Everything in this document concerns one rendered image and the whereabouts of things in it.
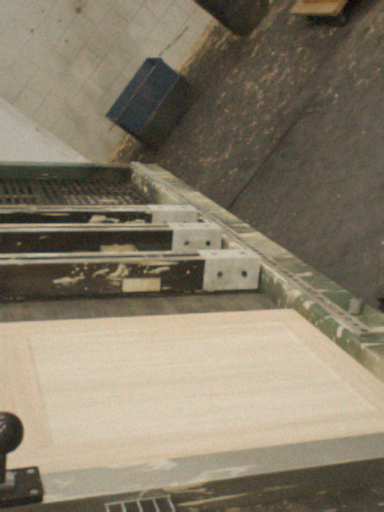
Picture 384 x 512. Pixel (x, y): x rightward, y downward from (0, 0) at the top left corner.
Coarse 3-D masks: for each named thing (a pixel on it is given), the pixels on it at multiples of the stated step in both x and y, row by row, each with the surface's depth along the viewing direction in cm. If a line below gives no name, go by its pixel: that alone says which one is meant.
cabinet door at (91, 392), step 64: (64, 320) 114; (128, 320) 117; (192, 320) 119; (256, 320) 121; (0, 384) 91; (64, 384) 94; (128, 384) 95; (192, 384) 97; (256, 384) 98; (320, 384) 100; (64, 448) 78; (128, 448) 79; (192, 448) 80
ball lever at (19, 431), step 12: (0, 420) 58; (12, 420) 58; (0, 432) 57; (12, 432) 57; (24, 432) 59; (0, 444) 57; (12, 444) 57; (0, 456) 61; (0, 468) 63; (0, 480) 64; (12, 480) 66
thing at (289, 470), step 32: (256, 448) 77; (288, 448) 78; (320, 448) 78; (352, 448) 79; (64, 480) 69; (96, 480) 69; (128, 480) 70; (160, 480) 70; (192, 480) 71; (224, 480) 72; (256, 480) 73; (288, 480) 74; (320, 480) 76; (352, 480) 77
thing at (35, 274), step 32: (0, 256) 129; (32, 256) 130; (64, 256) 132; (96, 256) 134; (128, 256) 136; (160, 256) 137; (192, 256) 139; (224, 256) 140; (256, 256) 142; (0, 288) 126; (32, 288) 128; (64, 288) 130; (96, 288) 132; (160, 288) 137; (192, 288) 139; (224, 288) 141
